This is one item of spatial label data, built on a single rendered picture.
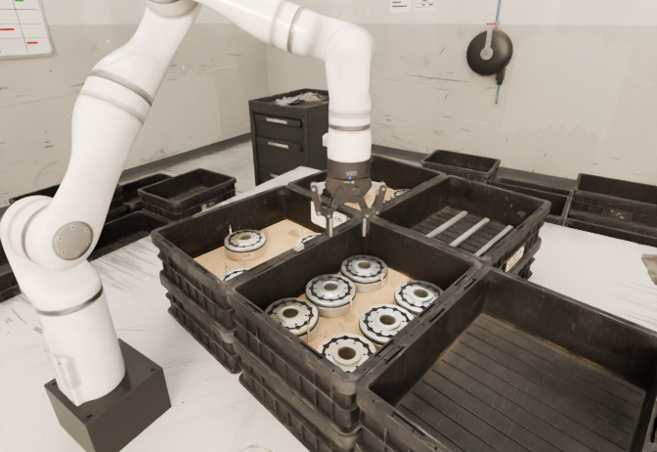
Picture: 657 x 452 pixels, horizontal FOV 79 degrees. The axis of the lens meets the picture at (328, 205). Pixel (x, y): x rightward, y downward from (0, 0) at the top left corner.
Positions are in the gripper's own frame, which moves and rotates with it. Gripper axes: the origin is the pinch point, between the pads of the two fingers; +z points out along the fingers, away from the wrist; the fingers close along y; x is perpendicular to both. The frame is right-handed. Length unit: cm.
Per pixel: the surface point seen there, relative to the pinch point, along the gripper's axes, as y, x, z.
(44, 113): -218, 243, 30
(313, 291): -6.6, -0.5, 14.2
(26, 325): -75, 9, 30
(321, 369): -4.9, -26.1, 8.1
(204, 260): -33.2, 15.8, 17.2
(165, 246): -37.4, 6.0, 7.3
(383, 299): 7.9, 0.5, 17.3
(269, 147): -39, 183, 39
